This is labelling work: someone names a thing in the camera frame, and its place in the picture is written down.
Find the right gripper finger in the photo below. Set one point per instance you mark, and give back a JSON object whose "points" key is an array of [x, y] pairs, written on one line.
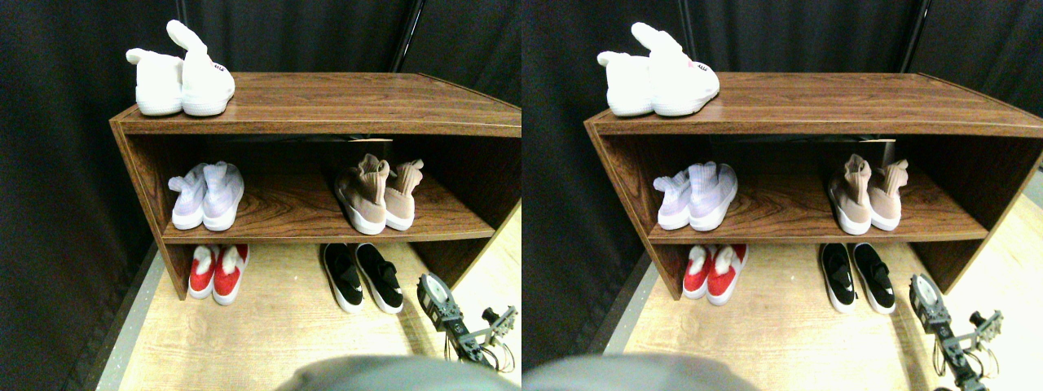
{"points": [[433, 293], [926, 295]]}

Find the beige shoe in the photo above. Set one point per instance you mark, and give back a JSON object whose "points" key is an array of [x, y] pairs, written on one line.
{"points": [[403, 204], [363, 199], [851, 199], [888, 204]]}

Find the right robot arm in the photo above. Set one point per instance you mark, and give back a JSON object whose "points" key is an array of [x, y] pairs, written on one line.
{"points": [[961, 366], [473, 350]]}

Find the black shoe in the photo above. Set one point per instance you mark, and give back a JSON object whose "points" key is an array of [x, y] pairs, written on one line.
{"points": [[874, 281], [380, 281], [344, 281], [839, 281]]}

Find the red shoe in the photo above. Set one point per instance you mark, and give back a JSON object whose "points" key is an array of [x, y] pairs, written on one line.
{"points": [[228, 281], [201, 279], [723, 281], [697, 279]]}

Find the brown shoe rack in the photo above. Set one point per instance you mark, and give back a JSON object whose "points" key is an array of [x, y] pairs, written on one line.
{"points": [[831, 102], [342, 102]]}

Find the lilac shoe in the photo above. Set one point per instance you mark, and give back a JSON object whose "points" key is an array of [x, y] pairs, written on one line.
{"points": [[224, 199], [672, 210], [189, 208], [713, 199]]}

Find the black curtain stand pole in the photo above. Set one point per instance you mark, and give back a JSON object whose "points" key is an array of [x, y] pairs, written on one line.
{"points": [[917, 37], [407, 37], [182, 10]]}

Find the white shoe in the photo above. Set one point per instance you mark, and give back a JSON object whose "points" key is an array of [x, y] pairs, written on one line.
{"points": [[684, 85], [159, 85], [626, 85], [208, 85]]}

